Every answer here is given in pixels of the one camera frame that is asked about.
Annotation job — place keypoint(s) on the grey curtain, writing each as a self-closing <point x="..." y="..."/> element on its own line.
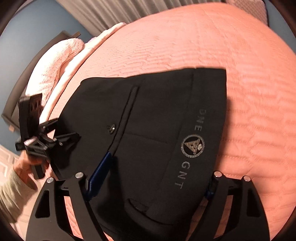
<point x="129" y="11"/>

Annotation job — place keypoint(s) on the pink bed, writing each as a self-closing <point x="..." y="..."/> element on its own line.
<point x="185" y="46"/>

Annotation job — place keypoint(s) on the white door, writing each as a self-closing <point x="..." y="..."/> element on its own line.
<point x="5" y="160"/>

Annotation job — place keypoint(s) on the white dotted pillow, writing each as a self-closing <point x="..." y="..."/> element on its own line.
<point x="55" y="64"/>

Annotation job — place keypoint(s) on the person's left forearm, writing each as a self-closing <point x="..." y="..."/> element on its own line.
<point x="13" y="199"/>

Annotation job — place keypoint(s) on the light pink folded blanket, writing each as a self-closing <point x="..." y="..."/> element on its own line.
<point x="76" y="62"/>

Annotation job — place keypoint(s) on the dark headboard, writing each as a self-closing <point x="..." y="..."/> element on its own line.
<point x="30" y="76"/>

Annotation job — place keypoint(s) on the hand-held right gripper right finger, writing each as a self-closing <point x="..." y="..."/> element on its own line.
<point x="210" y="190"/>

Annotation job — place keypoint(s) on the person's left hand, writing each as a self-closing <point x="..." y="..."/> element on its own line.
<point x="23" y="170"/>

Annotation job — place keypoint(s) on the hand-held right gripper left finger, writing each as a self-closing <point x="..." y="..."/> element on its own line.
<point x="101" y="176"/>

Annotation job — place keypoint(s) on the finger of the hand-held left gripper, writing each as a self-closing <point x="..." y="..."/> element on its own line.
<point x="68" y="137"/>
<point x="51" y="122"/>

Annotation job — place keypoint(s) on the black pants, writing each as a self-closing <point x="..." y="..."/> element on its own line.
<point x="150" y="115"/>

